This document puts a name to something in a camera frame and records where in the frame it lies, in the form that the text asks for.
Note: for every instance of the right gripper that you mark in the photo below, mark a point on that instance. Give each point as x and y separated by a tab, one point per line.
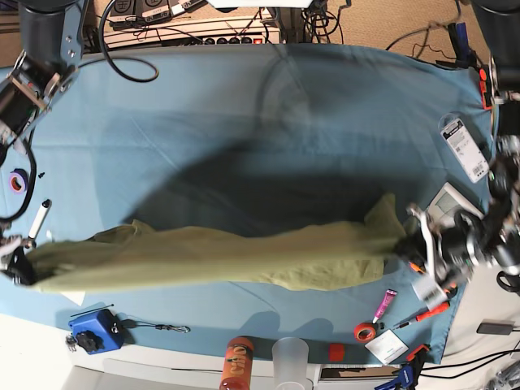
13	260

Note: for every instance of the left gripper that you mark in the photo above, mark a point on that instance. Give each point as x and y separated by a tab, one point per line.
449	254

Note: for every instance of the olive green t-shirt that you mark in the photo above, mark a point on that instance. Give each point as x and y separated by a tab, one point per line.
318	257

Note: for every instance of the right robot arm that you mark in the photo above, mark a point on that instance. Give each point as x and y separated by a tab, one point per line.
52	47

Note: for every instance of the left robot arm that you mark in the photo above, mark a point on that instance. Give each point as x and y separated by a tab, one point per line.
499	23

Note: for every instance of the pink glue tube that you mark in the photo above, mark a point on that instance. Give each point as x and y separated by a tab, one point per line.
384	304

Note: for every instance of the orange black utility knife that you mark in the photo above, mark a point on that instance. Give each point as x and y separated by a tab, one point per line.
451	290

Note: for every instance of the white paper card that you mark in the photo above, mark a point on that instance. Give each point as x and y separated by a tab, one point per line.
75	297

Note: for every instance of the white marker pen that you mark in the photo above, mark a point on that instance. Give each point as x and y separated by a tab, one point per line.
39	219

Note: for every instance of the purple tape roll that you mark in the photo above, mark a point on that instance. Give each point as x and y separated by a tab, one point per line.
18	180

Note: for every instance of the black zip tie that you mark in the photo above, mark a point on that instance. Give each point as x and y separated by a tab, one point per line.
92	310

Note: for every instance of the orange tape roll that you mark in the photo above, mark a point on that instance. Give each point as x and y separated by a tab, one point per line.
365	332

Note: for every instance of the blue box with knob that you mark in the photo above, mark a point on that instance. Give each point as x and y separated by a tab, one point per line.
97	331

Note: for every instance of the white square card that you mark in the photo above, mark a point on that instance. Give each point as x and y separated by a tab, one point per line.
387	347

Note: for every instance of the black power adapter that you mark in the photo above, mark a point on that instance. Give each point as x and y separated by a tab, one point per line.
498	329

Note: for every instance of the blue bar clamp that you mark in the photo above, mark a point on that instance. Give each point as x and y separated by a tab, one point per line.
407	375

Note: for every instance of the frosted plastic cup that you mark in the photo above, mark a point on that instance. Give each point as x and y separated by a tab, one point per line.
290	358

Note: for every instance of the orange black clamp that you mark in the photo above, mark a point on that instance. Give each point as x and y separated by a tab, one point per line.
485	86

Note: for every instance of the blue black clamp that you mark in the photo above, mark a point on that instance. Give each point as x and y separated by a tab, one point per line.
465	57

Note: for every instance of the blue table cloth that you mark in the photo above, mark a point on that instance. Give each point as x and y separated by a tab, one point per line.
253	141

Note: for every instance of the orange drink can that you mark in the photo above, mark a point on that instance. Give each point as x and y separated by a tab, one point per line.
237	367

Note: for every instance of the black power strip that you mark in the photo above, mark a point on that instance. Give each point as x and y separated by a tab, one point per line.
247	39

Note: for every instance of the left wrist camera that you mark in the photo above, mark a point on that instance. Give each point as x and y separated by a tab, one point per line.
429	292

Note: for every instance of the orange handled screwdriver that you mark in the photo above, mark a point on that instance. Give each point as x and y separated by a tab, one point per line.
424	315

